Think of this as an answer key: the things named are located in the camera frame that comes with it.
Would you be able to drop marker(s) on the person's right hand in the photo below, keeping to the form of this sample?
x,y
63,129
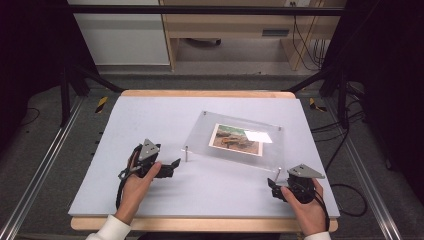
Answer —
x,y
310,215

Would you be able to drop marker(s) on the white table mat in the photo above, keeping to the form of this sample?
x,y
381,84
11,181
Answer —
x,y
150,120

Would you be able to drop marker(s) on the black metal stand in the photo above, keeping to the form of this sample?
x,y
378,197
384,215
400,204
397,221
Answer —
x,y
342,100
65,96

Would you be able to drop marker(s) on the black horizontal bar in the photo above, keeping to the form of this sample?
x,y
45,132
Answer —
x,y
200,10

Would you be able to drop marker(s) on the light wooden desk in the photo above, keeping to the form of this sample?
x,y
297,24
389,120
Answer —
x,y
226,25

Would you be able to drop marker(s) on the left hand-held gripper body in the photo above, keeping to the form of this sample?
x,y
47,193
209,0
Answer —
x,y
146,156

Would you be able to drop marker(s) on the painting print picture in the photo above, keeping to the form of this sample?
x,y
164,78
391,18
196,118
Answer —
x,y
233,141

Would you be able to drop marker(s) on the aluminium floor rail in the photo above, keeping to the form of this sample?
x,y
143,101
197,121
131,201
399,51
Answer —
x,y
43,163
363,170

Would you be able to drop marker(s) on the black curtain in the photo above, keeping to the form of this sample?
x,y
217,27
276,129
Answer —
x,y
30,50
390,66

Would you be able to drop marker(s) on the wooden table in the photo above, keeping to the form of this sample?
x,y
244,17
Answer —
x,y
200,225

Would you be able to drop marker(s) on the person's left hand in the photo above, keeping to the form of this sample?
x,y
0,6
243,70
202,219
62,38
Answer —
x,y
133,196

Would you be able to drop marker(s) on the clear acrylic photo frame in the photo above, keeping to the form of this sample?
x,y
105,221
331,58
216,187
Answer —
x,y
206,130

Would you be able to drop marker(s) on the yellow black floor tape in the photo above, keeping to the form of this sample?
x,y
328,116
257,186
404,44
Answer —
x,y
315,105
101,104

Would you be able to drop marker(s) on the white cabinet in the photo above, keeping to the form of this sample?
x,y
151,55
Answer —
x,y
123,40

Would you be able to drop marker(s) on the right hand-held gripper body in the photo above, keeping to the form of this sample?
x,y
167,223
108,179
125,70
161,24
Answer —
x,y
301,186

